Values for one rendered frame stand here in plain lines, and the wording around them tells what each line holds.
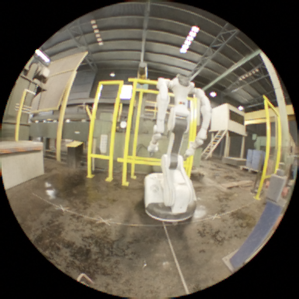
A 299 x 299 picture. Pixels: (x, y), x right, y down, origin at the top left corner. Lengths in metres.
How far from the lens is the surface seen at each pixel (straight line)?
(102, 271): 0.80
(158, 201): 1.03
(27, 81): 2.94
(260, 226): 0.77
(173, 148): 1.11
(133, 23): 11.31
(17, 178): 2.00
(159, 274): 0.80
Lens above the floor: 0.75
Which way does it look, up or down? 4 degrees down
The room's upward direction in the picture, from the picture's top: 6 degrees clockwise
